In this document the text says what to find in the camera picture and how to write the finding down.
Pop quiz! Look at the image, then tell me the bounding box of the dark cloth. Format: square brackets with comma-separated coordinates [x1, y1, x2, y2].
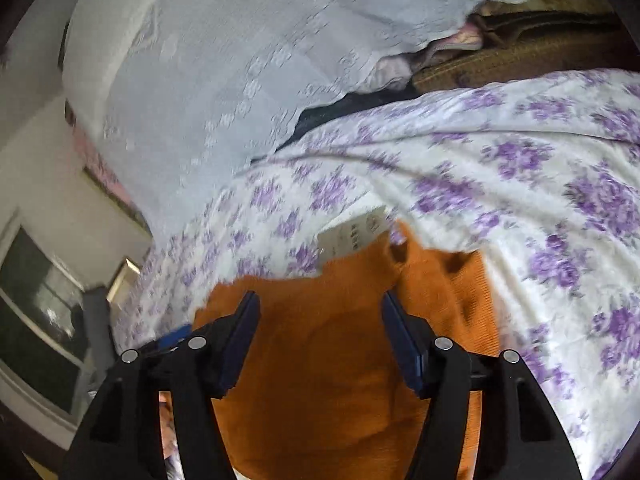
[292, 84, 420, 137]

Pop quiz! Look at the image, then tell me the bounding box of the window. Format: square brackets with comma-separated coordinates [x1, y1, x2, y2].
[0, 210, 97, 428]

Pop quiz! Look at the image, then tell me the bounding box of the purple floral bed sheet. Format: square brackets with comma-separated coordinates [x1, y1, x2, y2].
[107, 67, 640, 480]

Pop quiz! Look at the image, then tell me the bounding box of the orange knit sweater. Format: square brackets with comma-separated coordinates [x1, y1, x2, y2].
[192, 222, 501, 480]

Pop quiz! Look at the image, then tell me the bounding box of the white lace cloth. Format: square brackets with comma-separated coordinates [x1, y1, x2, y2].
[62, 0, 588, 241]

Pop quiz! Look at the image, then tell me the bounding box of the pale pink cloth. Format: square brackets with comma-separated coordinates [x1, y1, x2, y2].
[372, 19, 485, 87]

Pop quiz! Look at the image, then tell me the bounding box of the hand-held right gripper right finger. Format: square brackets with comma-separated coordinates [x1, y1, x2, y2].
[381, 290, 584, 480]

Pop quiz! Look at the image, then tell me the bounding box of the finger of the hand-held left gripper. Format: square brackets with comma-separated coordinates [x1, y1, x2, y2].
[150, 324, 194, 356]

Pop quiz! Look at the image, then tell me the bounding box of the white paper tag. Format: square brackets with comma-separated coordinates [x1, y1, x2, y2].
[317, 205, 392, 262]

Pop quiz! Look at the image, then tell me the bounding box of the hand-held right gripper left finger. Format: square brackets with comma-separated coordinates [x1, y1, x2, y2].
[59, 290, 262, 480]

